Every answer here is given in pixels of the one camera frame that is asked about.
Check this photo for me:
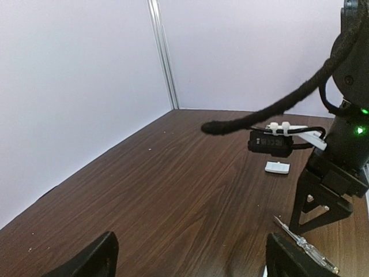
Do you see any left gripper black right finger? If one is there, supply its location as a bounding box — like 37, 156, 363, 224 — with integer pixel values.
266, 233, 337, 277

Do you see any clear handle screwdriver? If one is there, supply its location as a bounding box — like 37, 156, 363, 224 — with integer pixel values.
274, 216, 340, 275

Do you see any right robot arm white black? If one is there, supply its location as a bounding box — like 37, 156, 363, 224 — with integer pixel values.
289, 19, 368, 234

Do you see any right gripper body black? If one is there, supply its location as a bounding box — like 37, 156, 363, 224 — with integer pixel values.
308, 116, 368, 197

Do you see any white battery cover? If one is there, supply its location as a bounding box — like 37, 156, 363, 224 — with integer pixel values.
265, 161, 290, 174

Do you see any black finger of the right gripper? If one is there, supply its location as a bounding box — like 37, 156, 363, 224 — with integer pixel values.
289, 169, 325, 234
296, 193, 352, 233

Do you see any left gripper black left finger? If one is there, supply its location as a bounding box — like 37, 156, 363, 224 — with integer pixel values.
44, 231, 119, 277

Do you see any right aluminium frame post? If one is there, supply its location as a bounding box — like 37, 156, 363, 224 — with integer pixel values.
147, 0, 180, 110

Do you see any right black braided cable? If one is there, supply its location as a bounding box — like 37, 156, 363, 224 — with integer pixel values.
201, 0, 369, 136

